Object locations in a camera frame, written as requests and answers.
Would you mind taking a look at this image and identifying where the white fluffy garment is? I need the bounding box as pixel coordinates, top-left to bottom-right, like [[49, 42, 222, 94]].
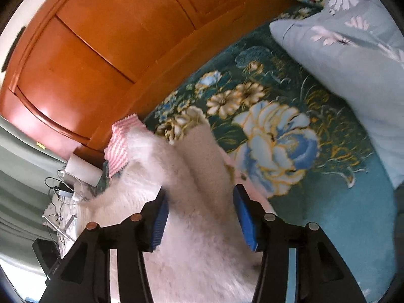
[[60, 124, 276, 303]]

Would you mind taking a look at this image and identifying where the wooden headboard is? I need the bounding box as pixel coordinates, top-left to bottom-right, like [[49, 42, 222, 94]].
[[0, 0, 304, 161]]

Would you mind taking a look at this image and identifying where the pink white zigzag cloth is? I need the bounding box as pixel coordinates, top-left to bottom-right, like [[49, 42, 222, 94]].
[[104, 115, 148, 177]]

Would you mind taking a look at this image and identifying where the white box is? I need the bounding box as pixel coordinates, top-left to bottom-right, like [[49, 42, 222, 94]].
[[65, 153, 103, 187]]

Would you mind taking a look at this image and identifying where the white charger with cables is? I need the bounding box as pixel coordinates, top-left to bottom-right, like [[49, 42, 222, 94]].
[[44, 169, 83, 224]]

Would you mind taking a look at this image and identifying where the black box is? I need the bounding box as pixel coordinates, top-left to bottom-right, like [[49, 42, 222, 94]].
[[32, 239, 61, 275]]

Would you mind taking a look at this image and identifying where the teal floral blanket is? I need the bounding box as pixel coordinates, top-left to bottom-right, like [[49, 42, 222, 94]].
[[143, 6, 399, 303]]

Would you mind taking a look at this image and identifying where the light blue floral pillow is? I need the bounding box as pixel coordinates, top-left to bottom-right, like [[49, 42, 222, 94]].
[[269, 0, 404, 189]]

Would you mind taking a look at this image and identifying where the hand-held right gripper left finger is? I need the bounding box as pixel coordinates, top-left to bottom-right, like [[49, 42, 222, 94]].
[[40, 190, 170, 303]]

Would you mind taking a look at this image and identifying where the grey curtain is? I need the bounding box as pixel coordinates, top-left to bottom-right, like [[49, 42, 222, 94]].
[[0, 114, 68, 278]]

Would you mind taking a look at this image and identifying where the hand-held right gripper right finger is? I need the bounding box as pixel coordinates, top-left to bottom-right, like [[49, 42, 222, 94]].
[[233, 184, 368, 303]]

